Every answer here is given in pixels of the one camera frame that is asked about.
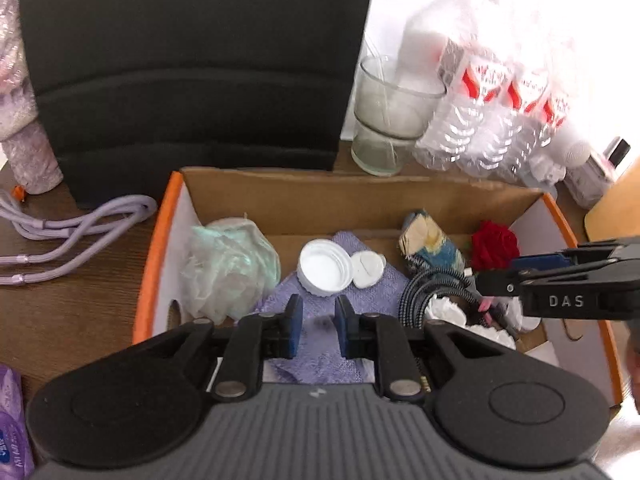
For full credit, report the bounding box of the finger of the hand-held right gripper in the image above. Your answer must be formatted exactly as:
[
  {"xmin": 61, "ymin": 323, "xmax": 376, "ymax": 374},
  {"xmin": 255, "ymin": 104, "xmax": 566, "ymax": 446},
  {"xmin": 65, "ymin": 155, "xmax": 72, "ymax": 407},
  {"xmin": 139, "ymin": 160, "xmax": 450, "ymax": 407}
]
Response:
[
  {"xmin": 474, "ymin": 259, "xmax": 640, "ymax": 302},
  {"xmin": 510, "ymin": 241, "xmax": 640, "ymax": 275}
]

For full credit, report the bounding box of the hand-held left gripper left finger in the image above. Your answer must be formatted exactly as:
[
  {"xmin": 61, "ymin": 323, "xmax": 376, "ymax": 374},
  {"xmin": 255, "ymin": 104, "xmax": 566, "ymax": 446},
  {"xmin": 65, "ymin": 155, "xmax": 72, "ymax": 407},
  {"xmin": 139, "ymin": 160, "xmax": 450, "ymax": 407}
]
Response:
[{"xmin": 160, "ymin": 294, "xmax": 305, "ymax": 402}]

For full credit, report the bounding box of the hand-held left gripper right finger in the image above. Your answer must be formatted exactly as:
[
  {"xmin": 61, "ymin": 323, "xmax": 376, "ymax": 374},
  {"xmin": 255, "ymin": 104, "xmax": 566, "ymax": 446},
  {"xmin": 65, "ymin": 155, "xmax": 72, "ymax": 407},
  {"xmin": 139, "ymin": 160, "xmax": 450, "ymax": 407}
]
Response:
[{"xmin": 334, "ymin": 295, "xmax": 481, "ymax": 402}]

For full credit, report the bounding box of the red artificial rose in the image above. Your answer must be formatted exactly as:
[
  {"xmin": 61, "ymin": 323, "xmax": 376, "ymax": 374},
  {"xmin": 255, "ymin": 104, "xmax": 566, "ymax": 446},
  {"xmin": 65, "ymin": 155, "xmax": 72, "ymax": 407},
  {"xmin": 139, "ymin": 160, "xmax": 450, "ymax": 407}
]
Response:
[{"xmin": 470, "ymin": 220, "xmax": 521, "ymax": 272}]

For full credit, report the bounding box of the purple grey cloth pouch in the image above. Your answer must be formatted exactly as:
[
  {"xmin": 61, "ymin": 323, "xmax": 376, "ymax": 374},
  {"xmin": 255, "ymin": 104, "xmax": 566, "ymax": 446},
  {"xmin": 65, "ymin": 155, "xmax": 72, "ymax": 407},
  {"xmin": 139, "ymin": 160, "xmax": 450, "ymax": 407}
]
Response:
[{"xmin": 255, "ymin": 231, "xmax": 408, "ymax": 386}]

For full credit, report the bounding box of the white round lid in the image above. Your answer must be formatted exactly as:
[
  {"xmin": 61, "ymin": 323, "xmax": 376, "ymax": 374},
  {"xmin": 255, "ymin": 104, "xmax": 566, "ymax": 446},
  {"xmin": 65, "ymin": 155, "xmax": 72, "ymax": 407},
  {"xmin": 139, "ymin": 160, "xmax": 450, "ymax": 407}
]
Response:
[{"xmin": 298, "ymin": 239, "xmax": 353, "ymax": 297}]

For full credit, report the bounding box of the black grey braided cable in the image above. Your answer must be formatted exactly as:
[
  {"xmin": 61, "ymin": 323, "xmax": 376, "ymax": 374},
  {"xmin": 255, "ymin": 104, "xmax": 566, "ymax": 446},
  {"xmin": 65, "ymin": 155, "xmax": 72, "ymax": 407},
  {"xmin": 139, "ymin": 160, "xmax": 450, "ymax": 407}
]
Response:
[{"xmin": 398, "ymin": 266, "xmax": 496, "ymax": 332}]

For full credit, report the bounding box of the iridescent plastic bag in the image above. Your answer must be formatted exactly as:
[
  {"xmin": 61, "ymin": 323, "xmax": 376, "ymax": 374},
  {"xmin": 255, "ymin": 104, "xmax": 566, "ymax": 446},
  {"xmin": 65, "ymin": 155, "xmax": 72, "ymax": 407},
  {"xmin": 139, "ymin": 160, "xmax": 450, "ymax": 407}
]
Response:
[{"xmin": 180, "ymin": 215, "xmax": 282, "ymax": 326}]

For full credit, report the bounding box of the red orange cardboard box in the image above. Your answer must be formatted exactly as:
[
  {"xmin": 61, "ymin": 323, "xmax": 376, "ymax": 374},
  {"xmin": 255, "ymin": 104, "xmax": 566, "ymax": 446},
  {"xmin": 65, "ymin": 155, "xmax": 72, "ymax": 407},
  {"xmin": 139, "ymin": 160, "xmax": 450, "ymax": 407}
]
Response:
[{"xmin": 132, "ymin": 166, "xmax": 623, "ymax": 408}]

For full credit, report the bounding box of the white crumpled tissue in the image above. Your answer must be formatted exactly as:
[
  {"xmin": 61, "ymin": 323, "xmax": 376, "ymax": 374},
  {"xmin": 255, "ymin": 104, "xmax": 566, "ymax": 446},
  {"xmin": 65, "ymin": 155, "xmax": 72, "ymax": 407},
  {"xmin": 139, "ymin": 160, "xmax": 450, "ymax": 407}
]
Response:
[{"xmin": 425, "ymin": 296, "xmax": 517, "ymax": 350}]

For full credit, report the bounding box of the small white cap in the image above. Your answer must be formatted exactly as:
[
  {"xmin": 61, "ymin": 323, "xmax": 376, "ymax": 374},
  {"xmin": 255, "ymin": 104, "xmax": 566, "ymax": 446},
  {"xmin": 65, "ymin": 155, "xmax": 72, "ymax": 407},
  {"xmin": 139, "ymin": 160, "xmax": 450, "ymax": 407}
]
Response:
[{"xmin": 350, "ymin": 251, "xmax": 387, "ymax": 289}]

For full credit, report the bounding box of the blue beige crumpled packet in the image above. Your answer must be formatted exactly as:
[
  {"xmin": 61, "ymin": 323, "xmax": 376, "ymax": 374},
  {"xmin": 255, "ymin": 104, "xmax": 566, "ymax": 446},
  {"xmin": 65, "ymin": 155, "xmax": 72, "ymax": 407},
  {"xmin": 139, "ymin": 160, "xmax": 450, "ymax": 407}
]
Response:
[{"xmin": 398, "ymin": 209, "xmax": 468, "ymax": 273}]

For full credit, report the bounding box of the yellow thermos jug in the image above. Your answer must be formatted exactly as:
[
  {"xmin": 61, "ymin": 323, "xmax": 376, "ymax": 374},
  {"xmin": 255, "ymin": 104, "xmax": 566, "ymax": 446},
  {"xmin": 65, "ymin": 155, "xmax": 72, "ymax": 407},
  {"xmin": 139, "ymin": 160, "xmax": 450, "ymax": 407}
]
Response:
[{"xmin": 585, "ymin": 170, "xmax": 640, "ymax": 242}]

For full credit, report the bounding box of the red label water bottle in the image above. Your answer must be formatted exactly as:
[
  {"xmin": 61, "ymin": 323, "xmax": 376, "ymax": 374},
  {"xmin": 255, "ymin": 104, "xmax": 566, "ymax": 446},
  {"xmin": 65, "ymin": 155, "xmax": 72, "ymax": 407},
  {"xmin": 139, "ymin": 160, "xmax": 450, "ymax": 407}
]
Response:
[
  {"xmin": 500, "ymin": 85, "xmax": 573, "ymax": 186},
  {"xmin": 414, "ymin": 35, "xmax": 506, "ymax": 171},
  {"xmin": 457, "ymin": 60, "xmax": 546, "ymax": 178}
]

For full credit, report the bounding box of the small white box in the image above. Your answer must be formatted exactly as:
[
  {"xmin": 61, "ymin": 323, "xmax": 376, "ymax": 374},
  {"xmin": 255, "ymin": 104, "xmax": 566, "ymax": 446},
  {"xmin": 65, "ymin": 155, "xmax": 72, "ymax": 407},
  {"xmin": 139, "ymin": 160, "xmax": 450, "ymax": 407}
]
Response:
[{"xmin": 565, "ymin": 137, "xmax": 631, "ymax": 208}]

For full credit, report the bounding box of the white robot figure speaker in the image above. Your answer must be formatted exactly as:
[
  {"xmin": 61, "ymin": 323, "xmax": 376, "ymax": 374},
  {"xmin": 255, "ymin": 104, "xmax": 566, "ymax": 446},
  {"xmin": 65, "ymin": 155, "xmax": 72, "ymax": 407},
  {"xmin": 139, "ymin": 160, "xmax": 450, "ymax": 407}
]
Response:
[{"xmin": 530, "ymin": 125, "xmax": 597, "ymax": 202}]

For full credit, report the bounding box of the clear glass cup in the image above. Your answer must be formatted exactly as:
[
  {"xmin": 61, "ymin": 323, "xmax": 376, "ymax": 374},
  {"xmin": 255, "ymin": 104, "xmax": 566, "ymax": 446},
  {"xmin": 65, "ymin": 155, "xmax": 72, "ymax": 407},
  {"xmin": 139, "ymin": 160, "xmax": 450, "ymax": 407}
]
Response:
[{"xmin": 351, "ymin": 35, "xmax": 446, "ymax": 177}]

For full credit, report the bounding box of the milky white plastic bottle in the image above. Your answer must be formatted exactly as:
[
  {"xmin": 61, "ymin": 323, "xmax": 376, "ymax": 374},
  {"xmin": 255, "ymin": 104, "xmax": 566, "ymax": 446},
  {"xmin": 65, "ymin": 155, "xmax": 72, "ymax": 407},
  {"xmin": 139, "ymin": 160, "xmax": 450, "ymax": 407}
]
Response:
[{"xmin": 397, "ymin": 0, "xmax": 476, "ymax": 102}]

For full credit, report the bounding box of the black paper bag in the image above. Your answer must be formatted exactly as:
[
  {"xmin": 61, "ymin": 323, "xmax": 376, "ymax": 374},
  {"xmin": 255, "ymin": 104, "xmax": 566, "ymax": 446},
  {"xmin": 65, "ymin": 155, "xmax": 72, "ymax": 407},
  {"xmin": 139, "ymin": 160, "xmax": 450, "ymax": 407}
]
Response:
[{"xmin": 17, "ymin": 0, "xmax": 379, "ymax": 210}]

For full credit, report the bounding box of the purple tissue pack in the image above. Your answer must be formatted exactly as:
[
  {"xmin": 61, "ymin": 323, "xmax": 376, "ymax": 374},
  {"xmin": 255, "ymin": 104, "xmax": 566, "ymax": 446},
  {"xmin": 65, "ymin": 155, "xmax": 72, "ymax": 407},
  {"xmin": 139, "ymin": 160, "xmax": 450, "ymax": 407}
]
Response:
[{"xmin": 0, "ymin": 364, "xmax": 36, "ymax": 480}]

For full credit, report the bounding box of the mottled purple vase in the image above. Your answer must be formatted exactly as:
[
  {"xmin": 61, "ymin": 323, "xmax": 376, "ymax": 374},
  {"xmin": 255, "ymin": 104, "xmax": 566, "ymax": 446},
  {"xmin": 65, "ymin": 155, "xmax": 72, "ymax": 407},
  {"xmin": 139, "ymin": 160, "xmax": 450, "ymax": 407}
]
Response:
[{"xmin": 0, "ymin": 0, "xmax": 63, "ymax": 195}]

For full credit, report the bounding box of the lavender cable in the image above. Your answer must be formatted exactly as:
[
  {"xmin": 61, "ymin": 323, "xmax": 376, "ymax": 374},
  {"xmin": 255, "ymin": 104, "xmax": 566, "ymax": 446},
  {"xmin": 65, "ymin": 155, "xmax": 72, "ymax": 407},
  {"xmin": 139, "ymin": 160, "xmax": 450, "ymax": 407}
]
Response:
[{"xmin": 0, "ymin": 187, "xmax": 158, "ymax": 288}]

